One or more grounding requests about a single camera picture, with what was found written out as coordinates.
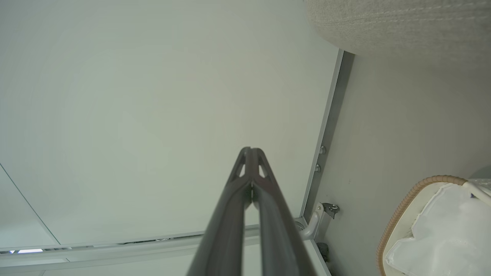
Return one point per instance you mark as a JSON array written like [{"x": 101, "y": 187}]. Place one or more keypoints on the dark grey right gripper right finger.
[{"x": 280, "y": 245}]

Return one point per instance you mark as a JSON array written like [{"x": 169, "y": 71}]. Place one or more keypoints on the red and white garment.
[{"x": 448, "y": 237}]

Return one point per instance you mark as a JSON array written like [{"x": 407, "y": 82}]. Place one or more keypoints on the grey wall base rail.
[{"x": 330, "y": 126}]

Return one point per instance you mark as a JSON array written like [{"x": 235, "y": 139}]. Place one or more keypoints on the white wicker-rimmed laundry basket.
[{"x": 402, "y": 230}]

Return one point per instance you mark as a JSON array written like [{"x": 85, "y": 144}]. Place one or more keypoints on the grey metal braced frame post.
[{"x": 153, "y": 249}]

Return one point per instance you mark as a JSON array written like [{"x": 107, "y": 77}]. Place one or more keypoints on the small black frame foot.
[{"x": 332, "y": 210}]

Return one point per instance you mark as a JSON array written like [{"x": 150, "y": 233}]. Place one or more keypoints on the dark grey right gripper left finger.
[{"x": 226, "y": 237}]

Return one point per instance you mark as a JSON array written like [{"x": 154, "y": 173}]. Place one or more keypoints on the grey fabric sofa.
[{"x": 402, "y": 23}]

